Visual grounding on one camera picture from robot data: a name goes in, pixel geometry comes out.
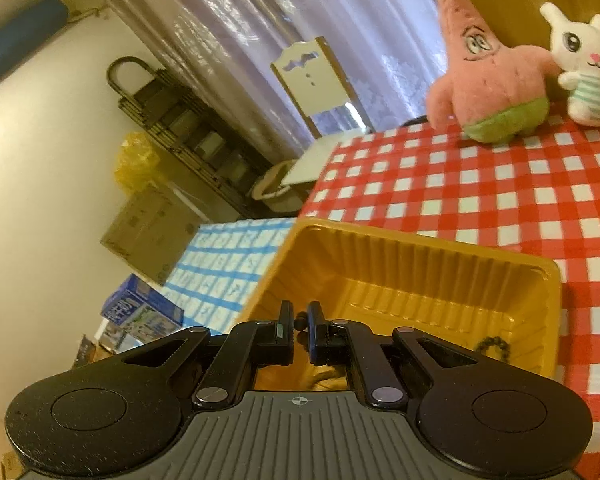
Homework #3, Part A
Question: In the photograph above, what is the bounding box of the beige plastic basin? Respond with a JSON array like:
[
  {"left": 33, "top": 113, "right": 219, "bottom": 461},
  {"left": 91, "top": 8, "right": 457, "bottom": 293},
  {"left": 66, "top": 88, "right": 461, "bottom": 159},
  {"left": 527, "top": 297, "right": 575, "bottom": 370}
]
[{"left": 250, "top": 159, "right": 306, "bottom": 213}]

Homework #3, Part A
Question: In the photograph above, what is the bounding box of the red checkered tablecloth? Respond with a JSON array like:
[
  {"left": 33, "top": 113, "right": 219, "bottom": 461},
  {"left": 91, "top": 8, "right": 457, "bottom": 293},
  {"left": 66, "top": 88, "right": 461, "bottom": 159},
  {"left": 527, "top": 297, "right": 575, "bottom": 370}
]
[{"left": 297, "top": 105, "right": 600, "bottom": 480}]

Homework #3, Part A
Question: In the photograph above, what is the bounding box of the blue printed box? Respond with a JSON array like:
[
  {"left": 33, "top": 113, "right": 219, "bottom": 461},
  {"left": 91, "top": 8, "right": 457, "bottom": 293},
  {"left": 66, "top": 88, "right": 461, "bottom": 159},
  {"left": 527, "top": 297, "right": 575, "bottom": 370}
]
[{"left": 101, "top": 274, "right": 186, "bottom": 342}]

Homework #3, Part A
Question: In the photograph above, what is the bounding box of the yellow plastic tray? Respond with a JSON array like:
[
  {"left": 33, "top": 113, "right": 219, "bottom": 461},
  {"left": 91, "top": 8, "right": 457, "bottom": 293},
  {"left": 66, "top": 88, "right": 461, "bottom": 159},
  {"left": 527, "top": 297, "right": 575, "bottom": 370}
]
[{"left": 227, "top": 217, "right": 563, "bottom": 393}]

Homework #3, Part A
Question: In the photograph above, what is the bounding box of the white rabbit plush toy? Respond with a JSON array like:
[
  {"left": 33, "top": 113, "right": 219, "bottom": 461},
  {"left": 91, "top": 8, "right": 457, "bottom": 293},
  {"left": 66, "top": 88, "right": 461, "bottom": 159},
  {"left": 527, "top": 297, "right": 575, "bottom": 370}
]
[{"left": 539, "top": 2, "right": 600, "bottom": 133}]

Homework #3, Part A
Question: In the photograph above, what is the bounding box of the pink starfish plush toy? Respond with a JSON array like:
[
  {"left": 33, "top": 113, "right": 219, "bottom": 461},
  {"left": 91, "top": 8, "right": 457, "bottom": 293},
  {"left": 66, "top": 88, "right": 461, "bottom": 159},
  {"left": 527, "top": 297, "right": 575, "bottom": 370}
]
[{"left": 426, "top": 0, "right": 561, "bottom": 143}]

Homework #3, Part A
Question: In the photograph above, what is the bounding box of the white wooden chair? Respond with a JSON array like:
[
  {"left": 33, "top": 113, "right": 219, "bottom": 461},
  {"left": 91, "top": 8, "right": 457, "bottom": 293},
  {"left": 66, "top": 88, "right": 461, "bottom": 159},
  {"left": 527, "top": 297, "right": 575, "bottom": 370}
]
[{"left": 270, "top": 36, "right": 376, "bottom": 186}]

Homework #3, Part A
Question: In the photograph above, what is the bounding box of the yellow plastic bag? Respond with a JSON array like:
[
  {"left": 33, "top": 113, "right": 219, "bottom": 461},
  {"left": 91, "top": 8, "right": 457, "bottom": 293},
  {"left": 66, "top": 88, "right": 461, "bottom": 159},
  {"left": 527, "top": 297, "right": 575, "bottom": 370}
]
[{"left": 114, "top": 131, "right": 166, "bottom": 193}]

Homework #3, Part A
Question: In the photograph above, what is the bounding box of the blue checked bed sheet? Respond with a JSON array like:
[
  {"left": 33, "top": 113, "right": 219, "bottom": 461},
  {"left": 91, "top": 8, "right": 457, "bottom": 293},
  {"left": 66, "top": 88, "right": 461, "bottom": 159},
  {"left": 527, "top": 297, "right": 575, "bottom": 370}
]
[{"left": 162, "top": 217, "right": 298, "bottom": 328}]

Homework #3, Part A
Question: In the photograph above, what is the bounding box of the purple patterned curtain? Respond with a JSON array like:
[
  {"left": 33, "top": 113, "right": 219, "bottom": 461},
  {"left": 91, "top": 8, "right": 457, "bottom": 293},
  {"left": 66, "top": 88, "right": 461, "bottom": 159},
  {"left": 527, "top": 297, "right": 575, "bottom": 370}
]
[{"left": 82, "top": 0, "right": 451, "bottom": 161}]

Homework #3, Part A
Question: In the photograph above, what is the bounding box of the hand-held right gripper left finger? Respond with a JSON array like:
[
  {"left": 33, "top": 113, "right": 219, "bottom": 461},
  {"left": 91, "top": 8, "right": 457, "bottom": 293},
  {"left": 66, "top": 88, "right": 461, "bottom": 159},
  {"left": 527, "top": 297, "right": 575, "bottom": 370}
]
[{"left": 107, "top": 301, "right": 295, "bottom": 408}]

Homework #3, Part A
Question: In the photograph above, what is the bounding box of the brown cardboard box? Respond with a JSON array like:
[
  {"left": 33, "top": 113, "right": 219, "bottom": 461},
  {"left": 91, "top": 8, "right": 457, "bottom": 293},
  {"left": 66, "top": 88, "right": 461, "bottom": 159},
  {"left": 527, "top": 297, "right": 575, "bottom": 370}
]
[{"left": 100, "top": 185, "right": 208, "bottom": 286}]

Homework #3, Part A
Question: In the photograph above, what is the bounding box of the black folding rack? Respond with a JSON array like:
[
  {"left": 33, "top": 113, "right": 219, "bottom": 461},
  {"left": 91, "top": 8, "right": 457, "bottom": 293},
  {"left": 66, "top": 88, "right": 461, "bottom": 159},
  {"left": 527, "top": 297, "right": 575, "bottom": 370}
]
[{"left": 107, "top": 56, "right": 276, "bottom": 206}]

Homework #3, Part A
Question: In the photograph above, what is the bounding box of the black bead bracelet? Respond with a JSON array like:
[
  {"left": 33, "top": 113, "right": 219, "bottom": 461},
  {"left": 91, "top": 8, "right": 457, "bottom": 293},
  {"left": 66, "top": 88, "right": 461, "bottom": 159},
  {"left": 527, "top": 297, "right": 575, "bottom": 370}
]
[
  {"left": 476, "top": 336, "right": 512, "bottom": 361},
  {"left": 293, "top": 311, "right": 311, "bottom": 348}
]

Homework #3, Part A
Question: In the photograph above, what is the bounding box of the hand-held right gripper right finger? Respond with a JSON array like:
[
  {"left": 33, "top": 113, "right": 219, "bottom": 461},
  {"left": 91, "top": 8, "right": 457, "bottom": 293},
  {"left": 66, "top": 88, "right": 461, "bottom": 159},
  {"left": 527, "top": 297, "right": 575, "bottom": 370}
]
[{"left": 306, "top": 301, "right": 491, "bottom": 408}]

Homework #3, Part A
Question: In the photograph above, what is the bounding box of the blue covered air conditioner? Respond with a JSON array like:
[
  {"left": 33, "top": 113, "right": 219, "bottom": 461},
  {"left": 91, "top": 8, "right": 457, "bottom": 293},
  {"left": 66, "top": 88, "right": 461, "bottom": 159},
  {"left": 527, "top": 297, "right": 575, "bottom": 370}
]
[{"left": 0, "top": 0, "right": 70, "bottom": 86}]

